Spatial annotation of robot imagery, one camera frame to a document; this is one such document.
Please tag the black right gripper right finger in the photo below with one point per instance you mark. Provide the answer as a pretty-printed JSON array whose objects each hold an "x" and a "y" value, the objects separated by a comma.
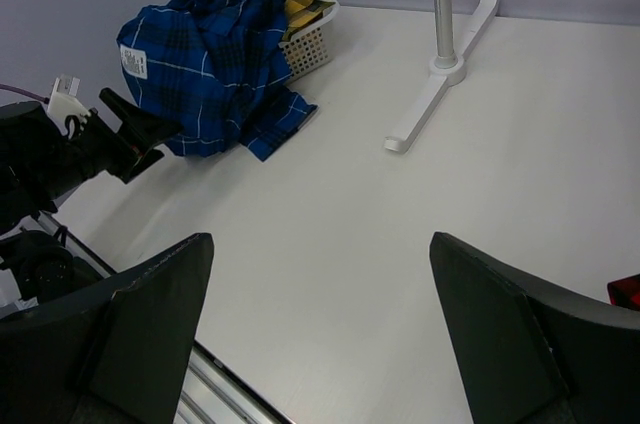
[{"x": 530, "y": 351}]

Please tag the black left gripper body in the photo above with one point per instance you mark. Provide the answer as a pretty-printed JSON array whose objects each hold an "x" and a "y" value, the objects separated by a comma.
[{"x": 102, "y": 148}]

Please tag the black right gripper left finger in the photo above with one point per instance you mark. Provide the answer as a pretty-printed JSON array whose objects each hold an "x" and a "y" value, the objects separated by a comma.
[{"x": 43, "y": 353}]

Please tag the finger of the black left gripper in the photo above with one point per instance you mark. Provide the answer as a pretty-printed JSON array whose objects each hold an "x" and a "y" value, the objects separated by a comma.
[
  {"x": 132, "y": 171},
  {"x": 139, "y": 128}
]

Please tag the blue plaid shirt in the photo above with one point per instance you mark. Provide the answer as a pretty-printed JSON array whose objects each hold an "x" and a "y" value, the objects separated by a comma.
[{"x": 215, "y": 67}]

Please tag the white plastic basket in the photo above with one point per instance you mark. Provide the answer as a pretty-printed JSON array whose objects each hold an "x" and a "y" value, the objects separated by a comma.
[{"x": 313, "y": 45}]

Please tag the yellow plaid shirt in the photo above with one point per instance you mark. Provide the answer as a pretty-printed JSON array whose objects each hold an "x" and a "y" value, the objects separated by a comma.
[{"x": 302, "y": 13}]

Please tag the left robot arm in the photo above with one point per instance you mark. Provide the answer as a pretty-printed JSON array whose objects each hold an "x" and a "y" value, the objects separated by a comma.
[{"x": 42, "y": 158}]

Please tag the red plaid shirt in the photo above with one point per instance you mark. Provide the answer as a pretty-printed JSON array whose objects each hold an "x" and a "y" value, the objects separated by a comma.
[{"x": 625, "y": 292}]

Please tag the white clothes rack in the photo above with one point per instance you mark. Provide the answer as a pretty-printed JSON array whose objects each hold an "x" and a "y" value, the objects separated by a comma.
[{"x": 447, "y": 69}]

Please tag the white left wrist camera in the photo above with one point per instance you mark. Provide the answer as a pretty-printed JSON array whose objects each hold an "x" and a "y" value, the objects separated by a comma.
[{"x": 63, "y": 104}]

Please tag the aluminium mounting rail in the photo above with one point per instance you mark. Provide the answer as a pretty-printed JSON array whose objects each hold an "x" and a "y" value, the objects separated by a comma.
[{"x": 146, "y": 361}]

